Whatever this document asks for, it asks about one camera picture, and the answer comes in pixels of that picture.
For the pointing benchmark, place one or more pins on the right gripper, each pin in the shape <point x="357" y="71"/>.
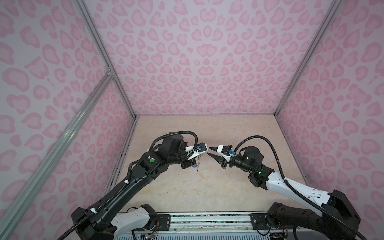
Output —
<point x="222" y="161"/>

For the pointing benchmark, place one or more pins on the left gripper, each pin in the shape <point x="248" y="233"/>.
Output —
<point x="189" y="163"/>

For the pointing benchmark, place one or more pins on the metal perforated ring disc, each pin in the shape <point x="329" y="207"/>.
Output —
<point x="198" y="163"/>

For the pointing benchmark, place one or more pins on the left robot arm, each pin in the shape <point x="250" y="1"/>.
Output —
<point x="174" y="148"/>

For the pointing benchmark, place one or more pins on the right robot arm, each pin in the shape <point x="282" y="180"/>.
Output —
<point x="331" y="214"/>

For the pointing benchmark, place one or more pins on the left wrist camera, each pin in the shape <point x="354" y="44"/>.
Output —
<point x="198" y="149"/>

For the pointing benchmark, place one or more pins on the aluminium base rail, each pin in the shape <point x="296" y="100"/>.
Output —
<point x="141" y="224"/>

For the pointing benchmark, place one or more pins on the diagonal aluminium frame bar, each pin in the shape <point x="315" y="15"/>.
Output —
<point x="21" y="204"/>

